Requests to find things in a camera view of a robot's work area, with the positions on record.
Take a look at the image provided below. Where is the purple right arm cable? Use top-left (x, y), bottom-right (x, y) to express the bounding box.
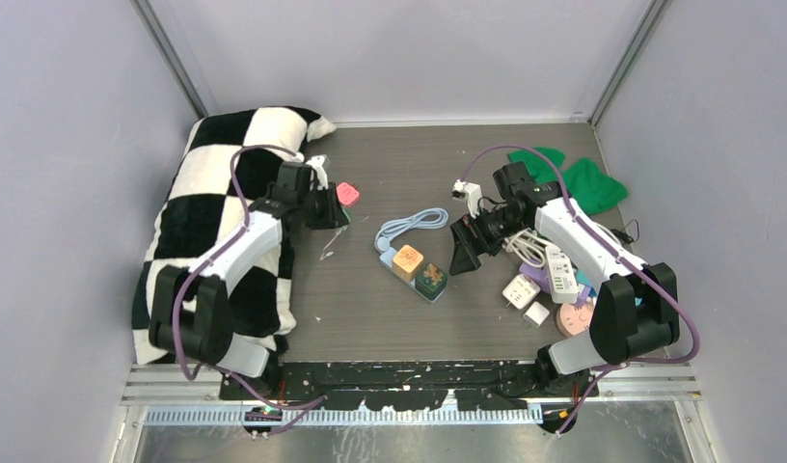
top-left (460, 144), bottom-right (701, 436)

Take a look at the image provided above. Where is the white tiger cube socket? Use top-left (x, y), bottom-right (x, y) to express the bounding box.
top-left (502, 274), bottom-right (541, 310)

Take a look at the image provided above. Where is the pink round socket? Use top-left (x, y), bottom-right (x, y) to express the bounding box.
top-left (556, 300), bottom-right (594, 338)

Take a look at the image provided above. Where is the purple power strip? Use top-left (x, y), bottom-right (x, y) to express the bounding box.
top-left (519, 263), bottom-right (595, 307)

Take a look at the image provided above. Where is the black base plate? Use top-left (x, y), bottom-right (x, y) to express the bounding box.
top-left (249, 360), bottom-right (593, 412)

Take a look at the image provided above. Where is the pink small plug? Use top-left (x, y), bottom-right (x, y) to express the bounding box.
top-left (336, 182), bottom-right (361, 207)

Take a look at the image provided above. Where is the dark green cube adapter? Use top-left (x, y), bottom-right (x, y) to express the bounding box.
top-left (414, 262), bottom-right (448, 301)

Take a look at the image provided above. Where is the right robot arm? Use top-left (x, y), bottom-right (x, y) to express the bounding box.
top-left (449, 162), bottom-right (680, 396)

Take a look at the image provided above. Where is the white power strip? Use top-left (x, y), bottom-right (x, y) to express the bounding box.
top-left (544, 244), bottom-right (581, 304)

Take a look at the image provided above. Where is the orange cube adapter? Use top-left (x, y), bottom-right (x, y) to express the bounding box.
top-left (392, 245), bottom-right (424, 283)

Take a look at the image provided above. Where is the light blue coiled cable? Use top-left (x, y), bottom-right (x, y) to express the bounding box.
top-left (374, 207), bottom-right (450, 252)

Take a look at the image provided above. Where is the white charger plug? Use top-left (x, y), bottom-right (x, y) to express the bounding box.
top-left (522, 302), bottom-right (551, 327)

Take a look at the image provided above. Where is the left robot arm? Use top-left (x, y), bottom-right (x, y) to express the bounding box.
top-left (148, 155), bottom-right (349, 399)

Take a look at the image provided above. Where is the black white checkered pillow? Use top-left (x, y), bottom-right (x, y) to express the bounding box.
top-left (131, 106), bottom-right (336, 365)

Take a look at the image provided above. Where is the light blue power strip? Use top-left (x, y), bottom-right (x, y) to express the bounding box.
top-left (380, 245), bottom-right (448, 303)

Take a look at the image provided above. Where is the black thin cable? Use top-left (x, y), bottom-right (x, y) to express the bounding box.
top-left (613, 219), bottom-right (642, 245)

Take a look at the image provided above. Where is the white cable bundle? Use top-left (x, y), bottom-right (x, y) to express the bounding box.
top-left (504, 229), bottom-right (552, 268)

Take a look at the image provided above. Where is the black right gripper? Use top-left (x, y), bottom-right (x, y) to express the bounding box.
top-left (450, 204), bottom-right (529, 275)

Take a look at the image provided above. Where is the green cloth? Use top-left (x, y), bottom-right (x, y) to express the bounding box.
top-left (507, 147), bottom-right (629, 215)

